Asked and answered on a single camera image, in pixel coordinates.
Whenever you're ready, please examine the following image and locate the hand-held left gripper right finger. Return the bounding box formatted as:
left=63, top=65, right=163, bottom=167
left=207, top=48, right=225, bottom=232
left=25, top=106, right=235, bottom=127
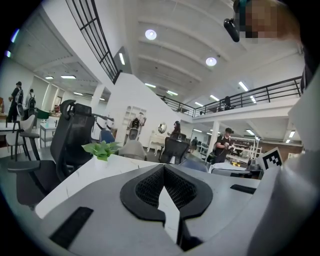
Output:
left=163, top=164, right=261, bottom=252

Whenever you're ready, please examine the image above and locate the green potted plant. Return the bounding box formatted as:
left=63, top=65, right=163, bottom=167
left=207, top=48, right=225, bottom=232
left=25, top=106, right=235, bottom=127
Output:
left=81, top=140, right=121, bottom=162

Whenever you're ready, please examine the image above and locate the white side table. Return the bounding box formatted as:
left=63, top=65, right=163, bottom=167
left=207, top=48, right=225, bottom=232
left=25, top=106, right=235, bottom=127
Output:
left=39, top=121, right=59, bottom=149

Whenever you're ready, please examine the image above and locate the white dresser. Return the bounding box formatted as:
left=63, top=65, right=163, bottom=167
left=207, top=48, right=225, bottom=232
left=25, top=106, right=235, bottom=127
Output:
left=146, top=131, right=166, bottom=154

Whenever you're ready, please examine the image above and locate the black mesh office chair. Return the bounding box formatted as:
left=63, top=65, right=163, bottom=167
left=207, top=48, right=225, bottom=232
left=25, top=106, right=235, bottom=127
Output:
left=7, top=99, right=101, bottom=210
left=159, top=133, right=190, bottom=165

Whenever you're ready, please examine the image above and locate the black balcony railing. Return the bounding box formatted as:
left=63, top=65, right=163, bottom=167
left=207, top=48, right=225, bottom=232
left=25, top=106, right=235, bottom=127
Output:
left=154, top=76, right=304, bottom=118

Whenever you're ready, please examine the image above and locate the blue chair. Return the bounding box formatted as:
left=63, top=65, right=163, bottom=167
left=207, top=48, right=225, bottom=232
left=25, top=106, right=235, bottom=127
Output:
left=99, top=129, right=116, bottom=145

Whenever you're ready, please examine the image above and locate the grey padded chair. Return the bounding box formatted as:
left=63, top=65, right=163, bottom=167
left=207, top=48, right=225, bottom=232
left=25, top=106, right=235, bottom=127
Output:
left=118, top=139, right=149, bottom=162

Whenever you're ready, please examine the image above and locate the white arched shelf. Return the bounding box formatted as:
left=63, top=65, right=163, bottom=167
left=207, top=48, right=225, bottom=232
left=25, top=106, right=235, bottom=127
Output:
left=123, top=105, right=148, bottom=146

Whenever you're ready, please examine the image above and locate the white chair with black legs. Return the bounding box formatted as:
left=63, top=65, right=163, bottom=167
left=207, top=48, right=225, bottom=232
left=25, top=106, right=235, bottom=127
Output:
left=5, top=114, right=41, bottom=161

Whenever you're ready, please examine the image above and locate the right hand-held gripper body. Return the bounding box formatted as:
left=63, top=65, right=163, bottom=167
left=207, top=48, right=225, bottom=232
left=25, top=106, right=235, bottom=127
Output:
left=247, top=146, right=320, bottom=256

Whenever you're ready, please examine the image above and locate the person's head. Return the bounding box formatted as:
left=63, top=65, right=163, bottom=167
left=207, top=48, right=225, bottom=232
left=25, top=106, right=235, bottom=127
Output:
left=233, top=0, right=301, bottom=42

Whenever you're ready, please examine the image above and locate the black head camera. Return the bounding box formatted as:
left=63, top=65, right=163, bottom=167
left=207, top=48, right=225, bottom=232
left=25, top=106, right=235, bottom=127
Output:
left=223, top=17, right=241, bottom=43

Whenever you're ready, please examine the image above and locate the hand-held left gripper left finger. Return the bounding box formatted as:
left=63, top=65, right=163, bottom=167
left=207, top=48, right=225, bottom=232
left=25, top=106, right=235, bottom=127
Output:
left=41, top=164, right=185, bottom=256

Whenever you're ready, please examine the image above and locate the person's white shirt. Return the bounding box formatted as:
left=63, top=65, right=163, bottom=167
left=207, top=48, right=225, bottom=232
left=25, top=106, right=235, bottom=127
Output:
left=287, top=72, right=320, bottom=153

